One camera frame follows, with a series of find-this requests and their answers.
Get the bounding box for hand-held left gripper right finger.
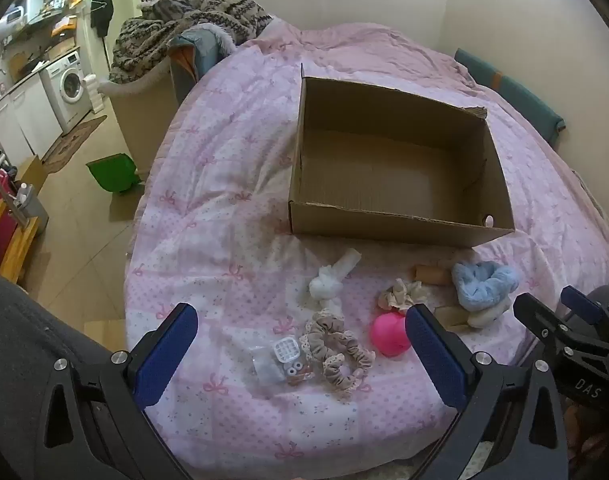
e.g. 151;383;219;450
406;303;569;480

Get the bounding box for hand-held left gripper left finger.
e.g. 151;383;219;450
34;303;199;480

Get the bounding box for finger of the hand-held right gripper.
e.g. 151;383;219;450
513;292;573;356
559;285;609;333

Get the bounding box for cream fluffy scrunchie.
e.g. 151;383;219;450
465;297;513;329

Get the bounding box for pink round toy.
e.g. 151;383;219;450
369;311;413;357

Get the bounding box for blue fluffy scrunchie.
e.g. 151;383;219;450
451;261;521;311

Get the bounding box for beige lace scrunchie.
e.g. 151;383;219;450
298;311;376;401

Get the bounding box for beige block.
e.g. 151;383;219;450
435;305;470;331

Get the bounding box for small cream lace scrunchie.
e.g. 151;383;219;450
377;280;425;311

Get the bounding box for brown cardboard tube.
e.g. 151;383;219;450
412;264;453;286

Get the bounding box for clear bag of small toys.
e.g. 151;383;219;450
252;337;315;386

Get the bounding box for white plush toy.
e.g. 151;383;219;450
309;247;361;301

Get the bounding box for pink patterned quilt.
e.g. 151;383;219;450
124;22;609;476

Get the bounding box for yellow wooden chair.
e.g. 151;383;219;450
0;200;40;286

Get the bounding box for green dustpan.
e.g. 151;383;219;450
86;154;145;196

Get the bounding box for grey bin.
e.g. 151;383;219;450
12;185;50;236

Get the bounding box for small cardboard box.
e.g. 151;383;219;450
14;155;49;196

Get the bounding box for patterned floor rug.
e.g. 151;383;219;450
42;115;108;173

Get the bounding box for beige armchair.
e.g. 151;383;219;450
98;67;180;181

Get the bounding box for white paper towel rolls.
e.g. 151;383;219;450
87;74;105;113

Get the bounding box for white kitchen cabinets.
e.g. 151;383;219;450
0;77;50;166

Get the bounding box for white washing machine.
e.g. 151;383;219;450
39;50;92;133

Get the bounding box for teal cushion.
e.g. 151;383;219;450
167;25;238;106

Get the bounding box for knitted patterned blanket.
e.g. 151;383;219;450
108;0;274;85

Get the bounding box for black hanging garment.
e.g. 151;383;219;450
90;0;114;37

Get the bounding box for teal wall pad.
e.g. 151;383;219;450
455;48;565;147

